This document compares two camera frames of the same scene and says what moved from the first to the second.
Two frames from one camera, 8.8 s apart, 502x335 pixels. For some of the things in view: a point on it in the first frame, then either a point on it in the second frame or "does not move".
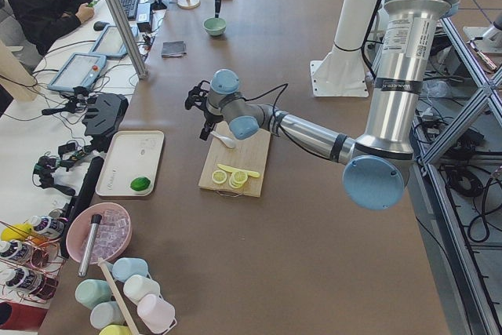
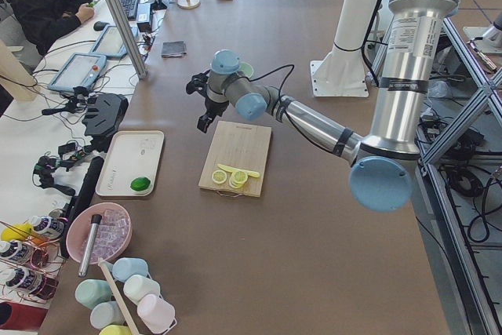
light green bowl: (215, 27) -> (245, 69)
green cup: (92, 292) does not move
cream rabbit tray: (129, 154) does not move
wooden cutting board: (249, 154) does not move
